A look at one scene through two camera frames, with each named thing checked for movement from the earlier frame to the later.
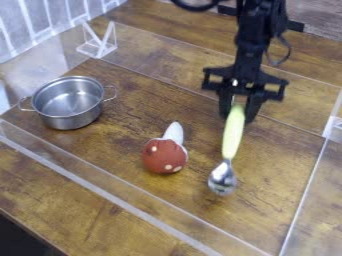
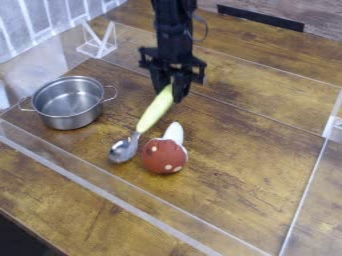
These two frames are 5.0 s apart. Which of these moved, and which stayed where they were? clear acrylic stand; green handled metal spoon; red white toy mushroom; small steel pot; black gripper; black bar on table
Moved: green handled metal spoon; black gripper
Stayed: clear acrylic stand; red white toy mushroom; black bar on table; small steel pot
